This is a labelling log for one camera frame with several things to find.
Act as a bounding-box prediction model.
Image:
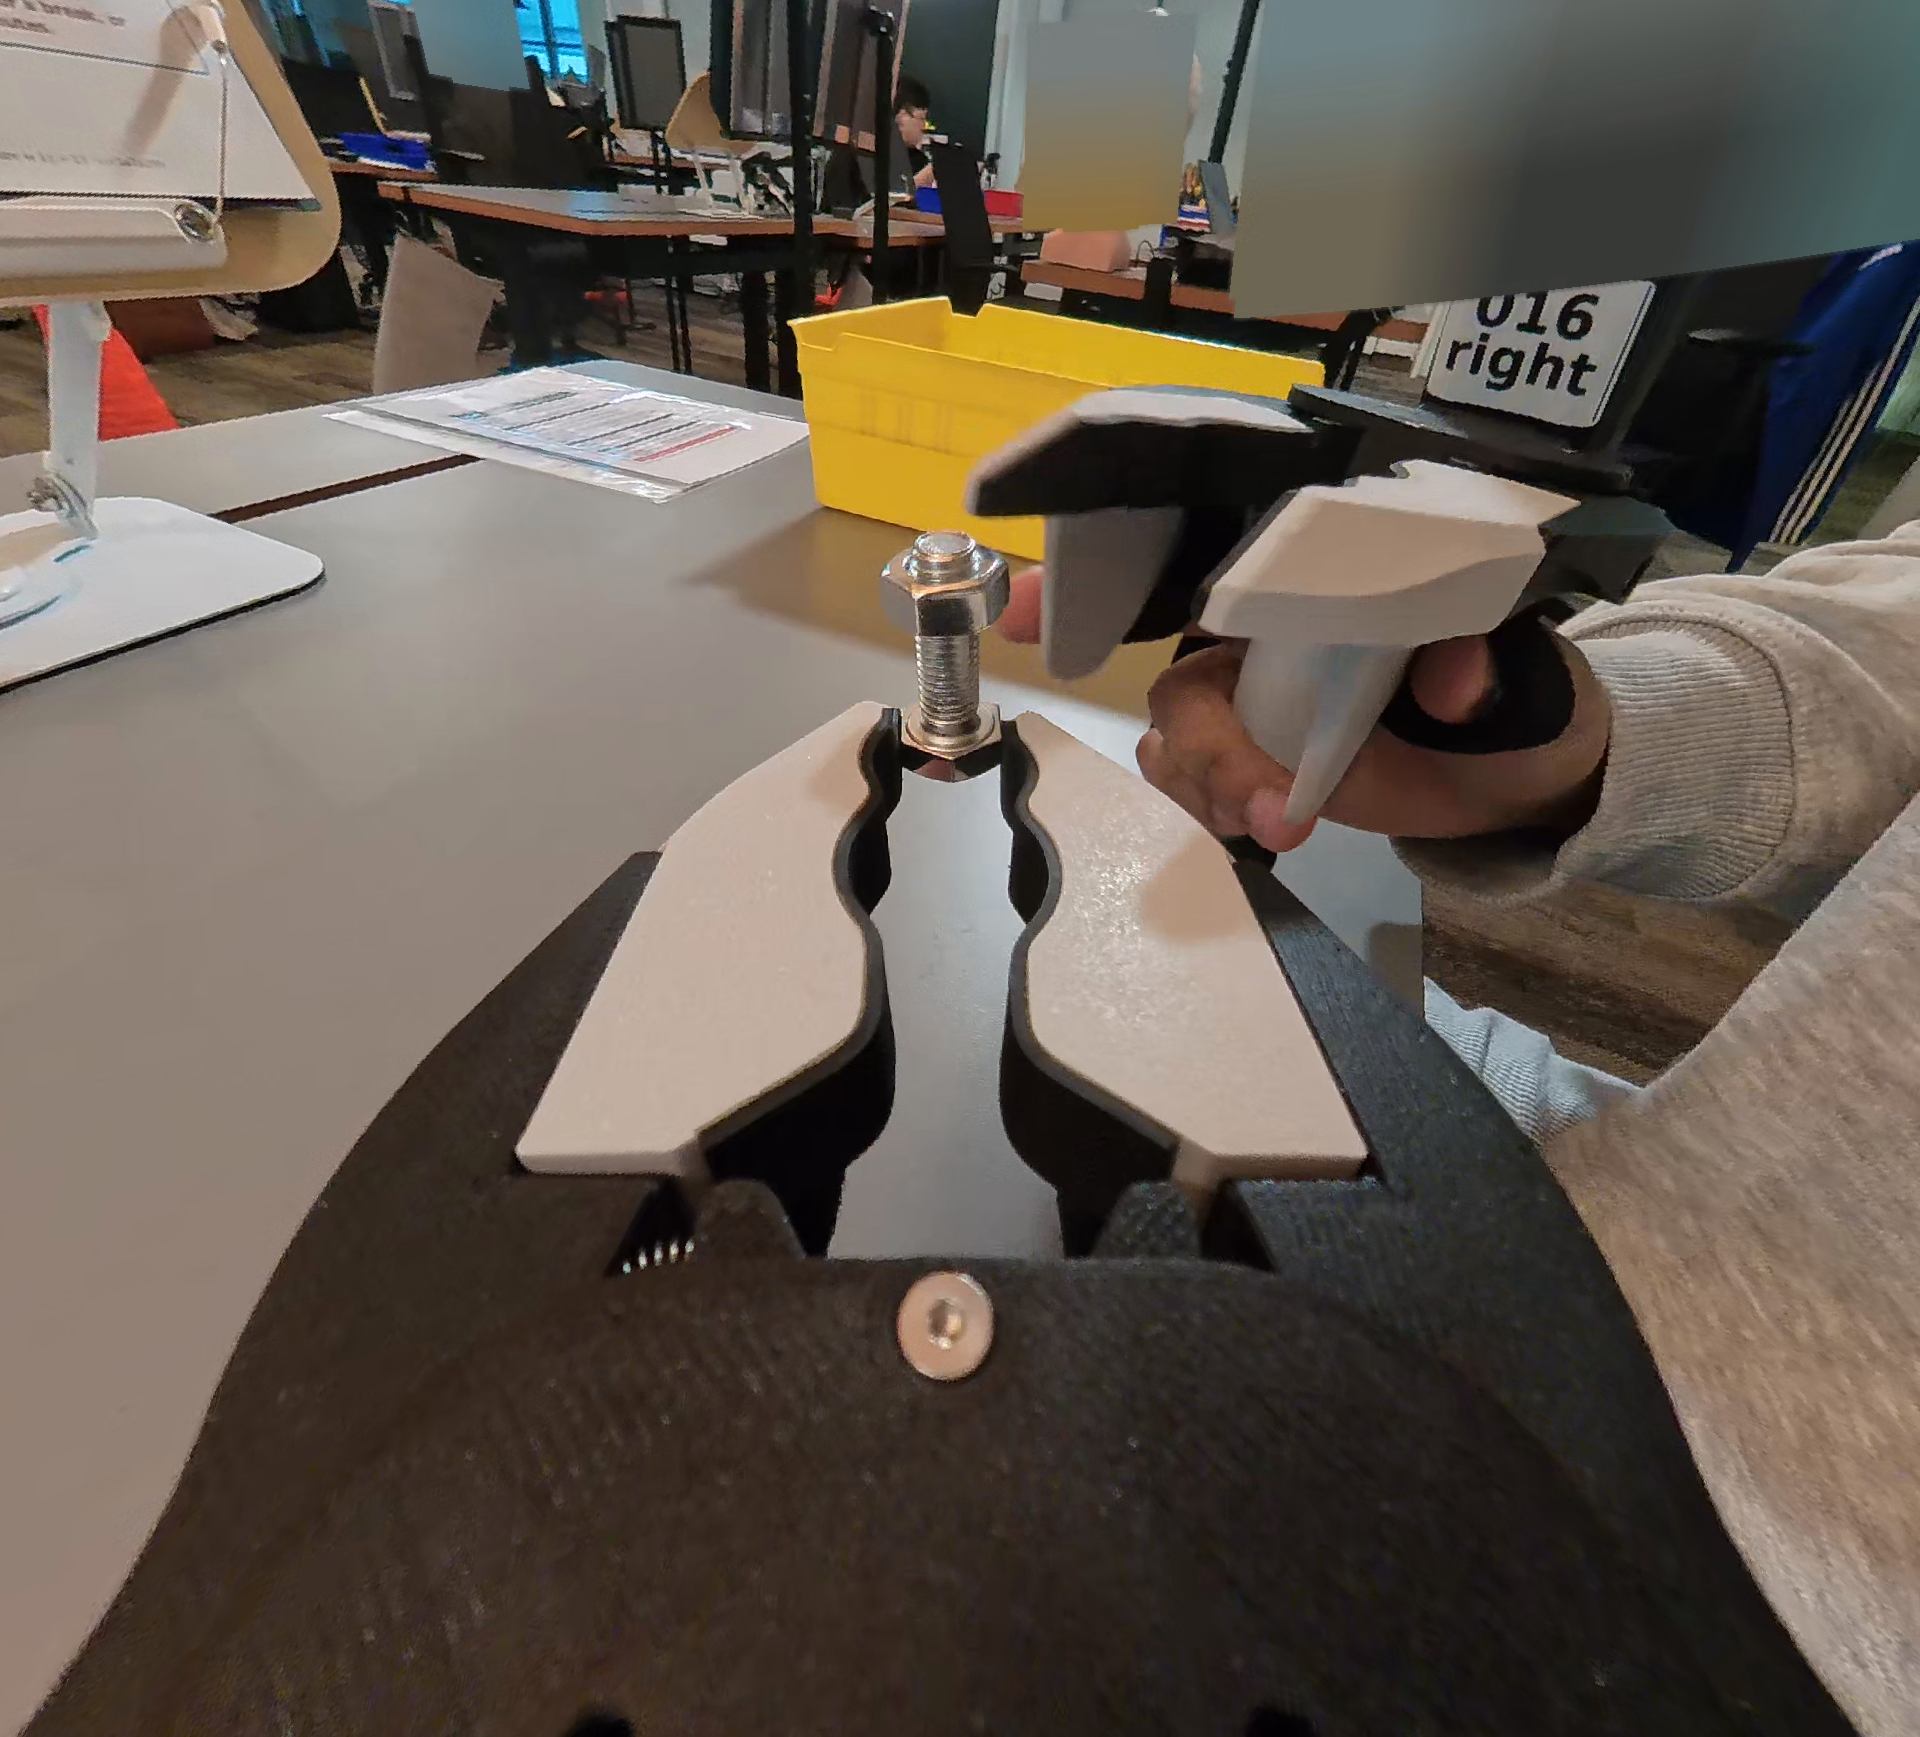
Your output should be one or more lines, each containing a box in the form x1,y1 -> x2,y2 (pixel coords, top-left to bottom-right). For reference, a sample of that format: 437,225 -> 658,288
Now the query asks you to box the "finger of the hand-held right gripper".
1199,461 -> 1580,645
968,386 -> 1347,556

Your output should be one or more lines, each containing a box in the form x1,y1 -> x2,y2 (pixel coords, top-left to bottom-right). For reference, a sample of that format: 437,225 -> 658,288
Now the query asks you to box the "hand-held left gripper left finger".
517,702 -> 904,1173

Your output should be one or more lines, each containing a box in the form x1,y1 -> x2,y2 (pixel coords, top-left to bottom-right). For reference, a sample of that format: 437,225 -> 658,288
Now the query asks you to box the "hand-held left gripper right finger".
1004,713 -> 1375,1187

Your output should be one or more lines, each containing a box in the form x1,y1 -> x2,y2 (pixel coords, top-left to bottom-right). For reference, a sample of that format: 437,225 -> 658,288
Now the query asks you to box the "steel bolt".
904,539 -> 1004,787

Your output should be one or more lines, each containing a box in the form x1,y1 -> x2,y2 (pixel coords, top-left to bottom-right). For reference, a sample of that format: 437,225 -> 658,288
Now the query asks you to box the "person's right forearm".
1388,520 -> 1920,937

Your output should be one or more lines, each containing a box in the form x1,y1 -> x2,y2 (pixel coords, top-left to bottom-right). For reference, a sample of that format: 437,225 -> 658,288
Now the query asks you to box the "grey desk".
0,356 -> 1428,1737

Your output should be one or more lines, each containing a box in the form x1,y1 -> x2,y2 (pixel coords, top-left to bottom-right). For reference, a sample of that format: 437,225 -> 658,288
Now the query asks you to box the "wooden top background desk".
375,175 -> 1035,371

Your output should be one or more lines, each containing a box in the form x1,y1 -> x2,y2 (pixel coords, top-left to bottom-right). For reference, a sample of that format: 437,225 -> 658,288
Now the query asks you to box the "person's right hand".
999,561 -> 1580,858

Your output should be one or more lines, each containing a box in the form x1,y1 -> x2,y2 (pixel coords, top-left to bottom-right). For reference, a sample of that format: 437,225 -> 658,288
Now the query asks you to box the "yellow plastic bin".
788,293 -> 1332,561

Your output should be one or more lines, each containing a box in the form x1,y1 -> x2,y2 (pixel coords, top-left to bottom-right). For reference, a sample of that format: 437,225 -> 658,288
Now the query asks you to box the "blue striped jacket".
1728,244 -> 1920,565

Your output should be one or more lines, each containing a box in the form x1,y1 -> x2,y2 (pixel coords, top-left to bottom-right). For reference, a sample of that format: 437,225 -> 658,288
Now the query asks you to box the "laminated paper sheet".
326,365 -> 810,501

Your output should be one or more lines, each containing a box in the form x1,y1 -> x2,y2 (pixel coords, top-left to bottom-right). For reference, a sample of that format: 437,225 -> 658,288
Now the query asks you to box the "grey paper bag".
375,236 -> 501,395

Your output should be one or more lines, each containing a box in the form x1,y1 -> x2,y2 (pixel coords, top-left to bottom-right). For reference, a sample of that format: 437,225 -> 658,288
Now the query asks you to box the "orange traffic cone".
31,303 -> 179,438

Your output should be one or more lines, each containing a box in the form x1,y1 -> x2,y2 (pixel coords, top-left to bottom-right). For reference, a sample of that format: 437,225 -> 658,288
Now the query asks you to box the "instruction sheet on stand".
0,0 -> 347,696

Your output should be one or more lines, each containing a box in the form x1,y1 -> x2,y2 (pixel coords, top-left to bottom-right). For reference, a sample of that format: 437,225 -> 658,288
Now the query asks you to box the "printed instruction sheet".
0,0 -> 308,207

